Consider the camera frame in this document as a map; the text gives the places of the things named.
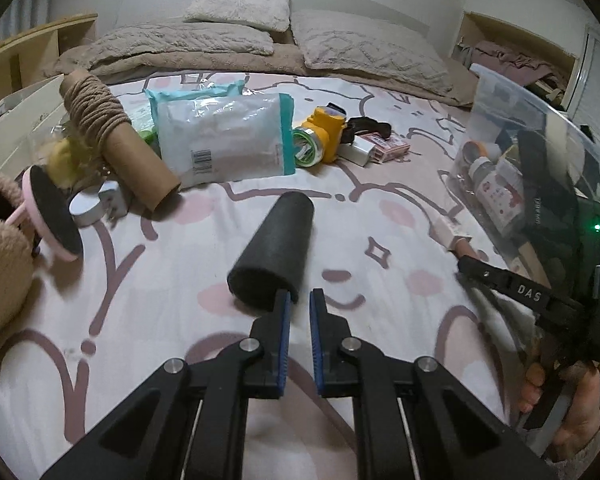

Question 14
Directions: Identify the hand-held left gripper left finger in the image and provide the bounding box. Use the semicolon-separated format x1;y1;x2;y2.
40;289;292;480

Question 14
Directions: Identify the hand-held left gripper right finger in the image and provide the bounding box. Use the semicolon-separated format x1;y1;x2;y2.
309;288;556;480

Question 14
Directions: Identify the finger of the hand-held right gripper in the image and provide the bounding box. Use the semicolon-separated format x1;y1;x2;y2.
457;255;586;319

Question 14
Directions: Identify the lip gloss tube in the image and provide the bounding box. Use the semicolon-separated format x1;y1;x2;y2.
439;212;476;257

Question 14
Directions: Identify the black foam cylinder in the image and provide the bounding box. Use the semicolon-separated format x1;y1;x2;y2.
227;191;314;316

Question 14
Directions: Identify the clear plastic container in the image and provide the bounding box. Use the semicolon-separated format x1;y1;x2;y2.
450;62;600;321

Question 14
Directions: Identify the wet wipes pack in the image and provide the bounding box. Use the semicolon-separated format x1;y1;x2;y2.
144;79;297;186

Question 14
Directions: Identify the white charger plug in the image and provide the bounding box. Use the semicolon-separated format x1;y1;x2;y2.
97;182;131;221

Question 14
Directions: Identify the person's right hand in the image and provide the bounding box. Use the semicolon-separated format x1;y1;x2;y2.
522;304;600;457

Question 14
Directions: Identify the printed blanket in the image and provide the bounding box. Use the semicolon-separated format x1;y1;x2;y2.
0;67;546;461

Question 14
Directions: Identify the white bottle pink label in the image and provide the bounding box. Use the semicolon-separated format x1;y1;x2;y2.
467;156;526;237

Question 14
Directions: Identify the orange tape roll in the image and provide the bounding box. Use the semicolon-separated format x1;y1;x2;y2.
460;139;487;162

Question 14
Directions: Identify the pink card box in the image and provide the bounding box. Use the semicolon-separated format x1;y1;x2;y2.
360;132;411;162

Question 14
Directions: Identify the white adapter box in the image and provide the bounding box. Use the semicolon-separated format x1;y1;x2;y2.
337;139;376;166

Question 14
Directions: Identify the beige duvet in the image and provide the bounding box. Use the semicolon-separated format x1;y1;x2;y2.
52;42;481;109

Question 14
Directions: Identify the yellow flashlight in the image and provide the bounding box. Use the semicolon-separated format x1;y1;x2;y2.
300;104;349;164

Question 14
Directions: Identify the pile of clothes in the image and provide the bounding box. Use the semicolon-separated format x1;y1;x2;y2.
457;42;576;106

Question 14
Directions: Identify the white round tin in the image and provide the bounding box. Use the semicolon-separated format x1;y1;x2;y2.
68;192;106;226

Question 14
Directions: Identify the wooden closet niche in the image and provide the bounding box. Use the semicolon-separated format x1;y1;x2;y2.
450;10;588;111

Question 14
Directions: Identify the cardboard tube with yarn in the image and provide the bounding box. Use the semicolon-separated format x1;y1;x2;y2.
58;72;183;211

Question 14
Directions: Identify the pink round mirror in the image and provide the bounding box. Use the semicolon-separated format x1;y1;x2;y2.
7;166;85;261

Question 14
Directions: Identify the quilted grey pillow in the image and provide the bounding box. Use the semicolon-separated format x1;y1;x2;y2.
87;22;275;74
290;9;454;96

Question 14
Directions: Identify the yellow plush toy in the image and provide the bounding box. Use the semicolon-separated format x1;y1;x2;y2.
47;137;89;186

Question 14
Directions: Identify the beige fuzzy slipper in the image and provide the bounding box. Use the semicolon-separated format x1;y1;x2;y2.
0;217;35;341
0;170;29;222

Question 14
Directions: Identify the white storage box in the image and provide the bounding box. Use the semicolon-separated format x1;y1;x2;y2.
0;74;67;173

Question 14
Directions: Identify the fluffy pillow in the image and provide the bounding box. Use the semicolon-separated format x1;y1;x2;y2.
184;0;291;31

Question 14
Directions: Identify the wooden shelf unit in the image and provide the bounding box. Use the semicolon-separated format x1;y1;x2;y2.
0;14;99;91

